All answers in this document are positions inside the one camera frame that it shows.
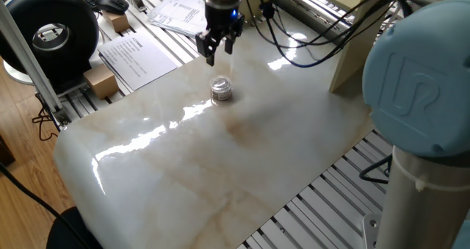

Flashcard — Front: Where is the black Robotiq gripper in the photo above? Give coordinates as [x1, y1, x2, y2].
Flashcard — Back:
[195, 1, 246, 68]

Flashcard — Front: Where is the small clear round jar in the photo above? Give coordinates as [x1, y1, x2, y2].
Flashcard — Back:
[209, 74, 234, 103]

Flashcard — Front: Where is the cream wooden shelf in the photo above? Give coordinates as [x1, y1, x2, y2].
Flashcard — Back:
[237, 0, 394, 94]

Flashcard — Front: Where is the stack of printed papers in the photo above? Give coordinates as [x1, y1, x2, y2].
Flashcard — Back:
[148, 0, 209, 39]

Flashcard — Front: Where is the single printed paper sheet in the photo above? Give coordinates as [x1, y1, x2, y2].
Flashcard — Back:
[96, 32, 179, 93]

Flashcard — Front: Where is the small cardboard block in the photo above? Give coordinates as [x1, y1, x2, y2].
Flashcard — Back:
[102, 10, 131, 34]

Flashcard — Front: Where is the black computer mouse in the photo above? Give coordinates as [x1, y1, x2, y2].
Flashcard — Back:
[95, 0, 131, 16]

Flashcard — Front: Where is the small wooden block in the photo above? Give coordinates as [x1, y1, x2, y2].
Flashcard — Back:
[83, 63, 120, 101]

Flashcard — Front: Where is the white marble pattern board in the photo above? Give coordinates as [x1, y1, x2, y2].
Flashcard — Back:
[53, 10, 376, 249]

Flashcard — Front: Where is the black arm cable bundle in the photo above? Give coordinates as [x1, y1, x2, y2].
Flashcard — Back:
[242, 0, 414, 69]

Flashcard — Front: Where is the thin tangled black cable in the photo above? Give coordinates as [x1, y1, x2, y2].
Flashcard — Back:
[31, 93, 60, 142]

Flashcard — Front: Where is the aluminium frame post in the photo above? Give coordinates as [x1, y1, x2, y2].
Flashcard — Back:
[0, 0, 71, 128]

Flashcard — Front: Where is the black ring-shaped fan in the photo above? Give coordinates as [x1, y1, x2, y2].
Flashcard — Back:
[0, 0, 101, 94]

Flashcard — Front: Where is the dark blue base cable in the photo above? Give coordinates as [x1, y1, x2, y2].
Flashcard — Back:
[358, 154, 394, 186]

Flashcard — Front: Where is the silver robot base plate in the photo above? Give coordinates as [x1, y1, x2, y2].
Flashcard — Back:
[361, 213, 383, 249]

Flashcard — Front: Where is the thick black floor cable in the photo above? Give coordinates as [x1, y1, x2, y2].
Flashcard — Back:
[0, 162, 93, 249]

